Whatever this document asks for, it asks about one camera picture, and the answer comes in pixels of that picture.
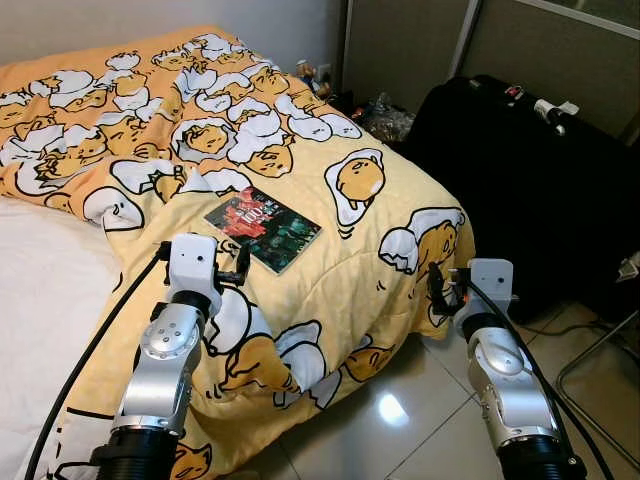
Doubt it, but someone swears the dark red cover book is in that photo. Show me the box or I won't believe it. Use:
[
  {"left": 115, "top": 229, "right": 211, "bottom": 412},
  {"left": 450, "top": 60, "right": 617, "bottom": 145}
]
[{"left": 204, "top": 186, "right": 323, "bottom": 275}]

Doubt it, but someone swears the yellow egg print quilt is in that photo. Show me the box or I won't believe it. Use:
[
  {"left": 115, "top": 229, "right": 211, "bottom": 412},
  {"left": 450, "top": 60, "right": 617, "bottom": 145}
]
[{"left": 0, "top": 25, "right": 476, "bottom": 480}]

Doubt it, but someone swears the black suitcase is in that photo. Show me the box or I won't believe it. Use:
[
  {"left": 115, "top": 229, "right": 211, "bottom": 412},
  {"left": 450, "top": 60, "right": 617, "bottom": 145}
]
[{"left": 400, "top": 75, "right": 640, "bottom": 326}]

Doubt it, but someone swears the clear crumpled plastic bag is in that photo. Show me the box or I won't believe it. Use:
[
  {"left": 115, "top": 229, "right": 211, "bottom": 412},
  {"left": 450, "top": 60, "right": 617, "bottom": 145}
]
[{"left": 355, "top": 92, "right": 416, "bottom": 143}]

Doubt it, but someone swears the small white plastic piece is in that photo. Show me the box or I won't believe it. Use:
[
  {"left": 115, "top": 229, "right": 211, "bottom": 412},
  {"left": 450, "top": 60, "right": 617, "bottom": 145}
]
[{"left": 618, "top": 252, "right": 640, "bottom": 283}]

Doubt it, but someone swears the white quilted mattress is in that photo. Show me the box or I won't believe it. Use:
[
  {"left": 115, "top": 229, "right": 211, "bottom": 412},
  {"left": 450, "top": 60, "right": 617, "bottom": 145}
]
[{"left": 0, "top": 195, "right": 126, "bottom": 480}]

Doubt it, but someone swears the grey partition panel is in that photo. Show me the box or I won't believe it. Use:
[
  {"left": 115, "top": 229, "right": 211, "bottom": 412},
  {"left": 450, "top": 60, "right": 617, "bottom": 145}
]
[{"left": 340, "top": 0, "right": 640, "bottom": 141}]

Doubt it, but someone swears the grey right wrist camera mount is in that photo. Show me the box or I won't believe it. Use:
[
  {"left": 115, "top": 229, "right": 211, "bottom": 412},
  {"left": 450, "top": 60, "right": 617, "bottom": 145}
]
[{"left": 465, "top": 258, "right": 516, "bottom": 319}]

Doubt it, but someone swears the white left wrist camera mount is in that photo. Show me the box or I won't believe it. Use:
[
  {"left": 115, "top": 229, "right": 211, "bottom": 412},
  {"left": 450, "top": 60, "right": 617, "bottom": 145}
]
[{"left": 165, "top": 233, "right": 222, "bottom": 297}]

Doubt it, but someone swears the metal tube chair frame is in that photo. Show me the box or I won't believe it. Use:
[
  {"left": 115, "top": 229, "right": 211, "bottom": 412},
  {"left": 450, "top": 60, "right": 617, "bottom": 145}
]
[{"left": 555, "top": 310, "right": 640, "bottom": 471}]

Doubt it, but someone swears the white suitcase handle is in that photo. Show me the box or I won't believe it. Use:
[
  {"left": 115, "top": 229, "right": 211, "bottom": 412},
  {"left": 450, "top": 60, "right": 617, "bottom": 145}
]
[{"left": 533, "top": 98, "right": 581, "bottom": 136}]

